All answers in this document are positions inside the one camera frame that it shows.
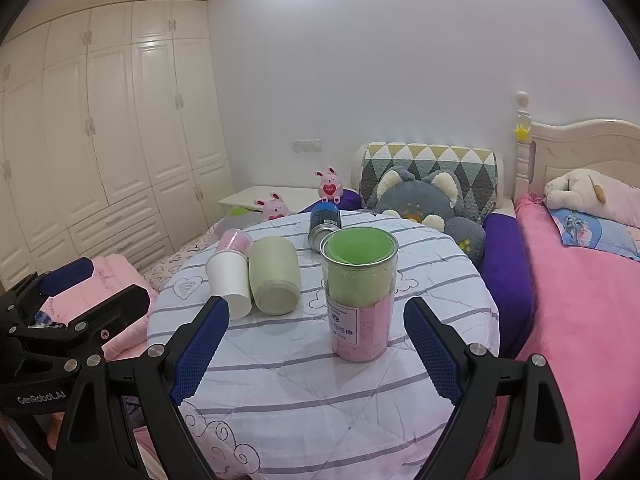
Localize triangle pattern cushion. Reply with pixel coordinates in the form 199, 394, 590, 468
359, 142, 505, 211

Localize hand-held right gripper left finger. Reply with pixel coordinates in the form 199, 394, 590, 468
50, 295, 231, 480

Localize clear canister green pink contents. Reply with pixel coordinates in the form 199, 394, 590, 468
320, 227, 399, 363

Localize cream wardrobe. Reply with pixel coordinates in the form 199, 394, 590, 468
0, 0, 236, 291

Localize white nightstand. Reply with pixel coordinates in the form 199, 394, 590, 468
218, 185, 326, 221

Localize pink bunny toy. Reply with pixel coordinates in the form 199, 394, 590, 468
253, 191, 293, 222
314, 165, 344, 204

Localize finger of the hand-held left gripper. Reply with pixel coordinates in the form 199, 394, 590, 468
7, 257, 97, 307
65, 284, 152, 356

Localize white dog plush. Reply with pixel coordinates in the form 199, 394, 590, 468
544, 169, 640, 222

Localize grey cat plush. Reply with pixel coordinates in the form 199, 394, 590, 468
372, 166, 487, 266

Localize cream bed headboard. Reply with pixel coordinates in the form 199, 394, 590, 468
514, 91, 640, 201

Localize heart print sheet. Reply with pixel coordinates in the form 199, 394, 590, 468
140, 220, 221, 292

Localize pink fleece blanket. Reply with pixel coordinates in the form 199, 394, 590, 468
500, 194, 640, 463

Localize white paper cup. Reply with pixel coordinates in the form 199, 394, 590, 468
206, 251, 252, 321

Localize folded pink blanket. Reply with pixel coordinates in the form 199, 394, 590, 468
37, 254, 158, 361

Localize blue metal can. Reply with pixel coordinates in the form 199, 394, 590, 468
308, 201, 344, 252

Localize blue printed pillow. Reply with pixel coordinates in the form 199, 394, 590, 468
545, 205, 640, 262

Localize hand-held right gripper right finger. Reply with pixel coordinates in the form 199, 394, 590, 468
402, 296, 583, 480

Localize pale green cup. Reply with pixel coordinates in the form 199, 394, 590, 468
248, 236, 301, 317

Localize pink cup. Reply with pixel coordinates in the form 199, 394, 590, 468
216, 228, 253, 261

